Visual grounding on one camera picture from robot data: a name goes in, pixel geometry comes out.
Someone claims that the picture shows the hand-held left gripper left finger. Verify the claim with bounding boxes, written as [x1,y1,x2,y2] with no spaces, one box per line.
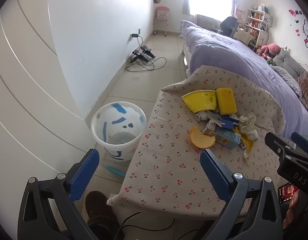
[17,149,100,240]

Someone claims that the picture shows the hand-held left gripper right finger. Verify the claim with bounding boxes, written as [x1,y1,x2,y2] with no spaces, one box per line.
[199,149,284,240]

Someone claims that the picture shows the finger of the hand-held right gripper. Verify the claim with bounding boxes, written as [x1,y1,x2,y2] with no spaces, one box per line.
[291,132,308,153]
[265,132,298,159]

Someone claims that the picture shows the yellow wrapper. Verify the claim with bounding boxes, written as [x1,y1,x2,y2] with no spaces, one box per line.
[234,127,254,159]

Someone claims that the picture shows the white tissue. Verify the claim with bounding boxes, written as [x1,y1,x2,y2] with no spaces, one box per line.
[238,113,258,140]

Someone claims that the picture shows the round yellow sponge piece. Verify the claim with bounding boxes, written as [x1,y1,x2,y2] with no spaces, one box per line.
[190,126,216,148]

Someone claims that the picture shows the light blue carton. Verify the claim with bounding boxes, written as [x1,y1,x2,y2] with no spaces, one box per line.
[214,126,242,149]

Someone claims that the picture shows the small brown white carton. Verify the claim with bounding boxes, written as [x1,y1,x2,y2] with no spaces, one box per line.
[202,119,218,137]

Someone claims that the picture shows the blue white carton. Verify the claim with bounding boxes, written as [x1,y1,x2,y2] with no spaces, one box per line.
[206,111,240,130]

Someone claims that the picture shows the small white bottle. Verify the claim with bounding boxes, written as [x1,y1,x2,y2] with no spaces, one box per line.
[195,110,214,122]

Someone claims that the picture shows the white plastic bin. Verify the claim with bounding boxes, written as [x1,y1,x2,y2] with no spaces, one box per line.
[91,102,147,161]

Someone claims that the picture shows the torn yellow paper bowl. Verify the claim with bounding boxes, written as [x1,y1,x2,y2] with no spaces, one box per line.
[181,89,221,113]

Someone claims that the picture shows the phone with red screen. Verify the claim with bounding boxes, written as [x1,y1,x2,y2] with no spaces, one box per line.
[277,183,300,203]

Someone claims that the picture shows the clear container with blue strip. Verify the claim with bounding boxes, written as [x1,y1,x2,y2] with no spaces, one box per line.
[101,160,126,178]

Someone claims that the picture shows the brown slipper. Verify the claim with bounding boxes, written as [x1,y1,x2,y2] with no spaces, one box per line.
[84,191,124,240]

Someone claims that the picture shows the cherry print tablecloth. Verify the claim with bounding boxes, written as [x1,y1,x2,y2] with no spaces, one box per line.
[106,65,289,220]

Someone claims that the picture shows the beige knit pillow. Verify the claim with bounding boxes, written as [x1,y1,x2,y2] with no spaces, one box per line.
[297,71,308,110]

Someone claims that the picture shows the patterned grey pillow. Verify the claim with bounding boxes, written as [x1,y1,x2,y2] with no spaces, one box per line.
[271,66,303,97]

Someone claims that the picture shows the pink plush toy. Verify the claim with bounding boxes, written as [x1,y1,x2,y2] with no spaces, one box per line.
[259,44,280,60]

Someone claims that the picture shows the desk with cream cloth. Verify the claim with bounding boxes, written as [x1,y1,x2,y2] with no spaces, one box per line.
[234,27,255,46]

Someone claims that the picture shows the white wardrobe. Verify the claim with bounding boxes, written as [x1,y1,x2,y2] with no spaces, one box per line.
[0,0,93,230]

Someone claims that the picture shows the white bookshelf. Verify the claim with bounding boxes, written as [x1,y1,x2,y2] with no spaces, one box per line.
[245,5,273,46]

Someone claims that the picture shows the dark blue office chair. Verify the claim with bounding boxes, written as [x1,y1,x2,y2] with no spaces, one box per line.
[220,16,239,39]

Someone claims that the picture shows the spare black gripper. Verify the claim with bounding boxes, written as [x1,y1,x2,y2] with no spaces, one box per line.
[130,50,151,63]
[140,45,157,58]

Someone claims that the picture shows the bright window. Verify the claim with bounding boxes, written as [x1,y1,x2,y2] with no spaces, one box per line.
[189,0,234,18]

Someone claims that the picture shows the pink folding chair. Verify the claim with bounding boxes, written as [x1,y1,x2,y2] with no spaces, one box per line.
[153,6,170,37]

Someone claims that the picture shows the black floor cable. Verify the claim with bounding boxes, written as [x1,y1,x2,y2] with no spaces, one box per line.
[119,211,176,231]

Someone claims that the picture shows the black charging cables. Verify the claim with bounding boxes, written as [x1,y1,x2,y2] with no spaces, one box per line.
[126,36,167,72]

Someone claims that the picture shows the white bed frame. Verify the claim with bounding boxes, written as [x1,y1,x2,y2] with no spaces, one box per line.
[179,40,192,71]

